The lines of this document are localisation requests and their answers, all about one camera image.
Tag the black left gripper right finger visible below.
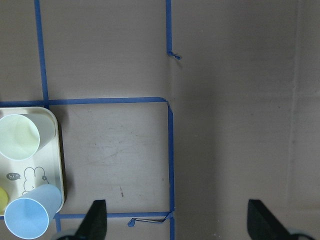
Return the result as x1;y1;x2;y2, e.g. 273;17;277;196
247;199;292;240

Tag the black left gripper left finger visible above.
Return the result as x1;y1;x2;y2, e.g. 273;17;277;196
73;200;107;240

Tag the light blue plastic cup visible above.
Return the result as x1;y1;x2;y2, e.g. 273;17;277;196
4;184;63;240

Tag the white plastic cup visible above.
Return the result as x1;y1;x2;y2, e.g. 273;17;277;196
0;113;56;161

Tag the yellow plastic cup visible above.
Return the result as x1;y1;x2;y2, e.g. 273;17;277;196
0;187;9;212

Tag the cream bunny tray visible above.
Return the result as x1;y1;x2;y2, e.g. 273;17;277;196
0;106;65;211

